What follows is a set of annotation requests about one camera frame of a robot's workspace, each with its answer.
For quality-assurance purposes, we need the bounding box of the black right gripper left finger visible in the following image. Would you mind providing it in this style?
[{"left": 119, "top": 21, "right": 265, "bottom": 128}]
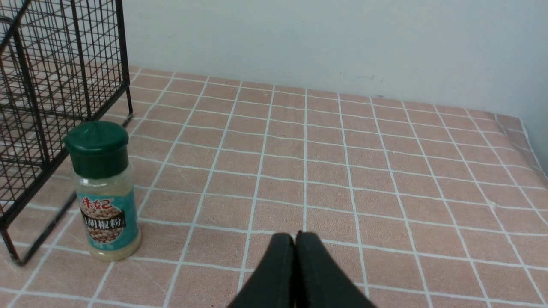
[{"left": 229, "top": 233, "right": 295, "bottom": 308}]

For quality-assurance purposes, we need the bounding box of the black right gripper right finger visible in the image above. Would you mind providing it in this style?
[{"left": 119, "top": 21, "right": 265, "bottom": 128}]
[{"left": 295, "top": 231, "right": 376, "bottom": 308}]

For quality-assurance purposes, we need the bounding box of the green-capped white pepper shaker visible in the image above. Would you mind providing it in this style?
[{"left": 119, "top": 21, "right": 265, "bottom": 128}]
[{"left": 63, "top": 121, "right": 142, "bottom": 262}]

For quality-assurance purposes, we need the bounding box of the pink checkered tablecloth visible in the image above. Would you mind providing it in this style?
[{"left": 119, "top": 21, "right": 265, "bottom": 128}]
[{"left": 1, "top": 67, "right": 547, "bottom": 308}]

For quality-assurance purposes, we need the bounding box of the black wire mesh rack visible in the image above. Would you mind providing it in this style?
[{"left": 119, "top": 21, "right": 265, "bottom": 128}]
[{"left": 0, "top": 0, "right": 133, "bottom": 267}]

